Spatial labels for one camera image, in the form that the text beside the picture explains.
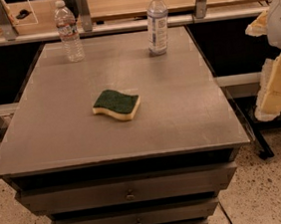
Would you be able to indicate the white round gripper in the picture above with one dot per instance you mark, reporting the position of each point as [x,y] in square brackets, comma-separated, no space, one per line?
[280,22]

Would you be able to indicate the green and yellow sponge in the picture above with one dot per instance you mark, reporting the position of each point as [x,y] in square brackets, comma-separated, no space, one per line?
[117,105]

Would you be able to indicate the clear bottle white label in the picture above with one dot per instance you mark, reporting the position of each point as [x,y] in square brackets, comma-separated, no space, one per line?
[157,27]

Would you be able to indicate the middle grey drawer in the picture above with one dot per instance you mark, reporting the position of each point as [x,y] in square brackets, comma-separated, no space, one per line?
[157,214]

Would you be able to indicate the clear bottle red label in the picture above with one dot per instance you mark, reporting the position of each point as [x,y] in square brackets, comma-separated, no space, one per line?
[68,32]

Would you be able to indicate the grey drawer cabinet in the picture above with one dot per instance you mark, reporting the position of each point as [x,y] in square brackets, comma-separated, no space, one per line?
[184,120]

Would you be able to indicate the small black object on shelf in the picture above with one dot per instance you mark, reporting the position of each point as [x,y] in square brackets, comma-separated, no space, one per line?
[23,13]

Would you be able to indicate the wooden shelf with metal posts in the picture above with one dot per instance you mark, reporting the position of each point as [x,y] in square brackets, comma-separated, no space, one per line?
[112,16]

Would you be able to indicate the top grey drawer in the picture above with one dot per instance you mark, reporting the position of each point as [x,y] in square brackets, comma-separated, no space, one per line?
[56,200]

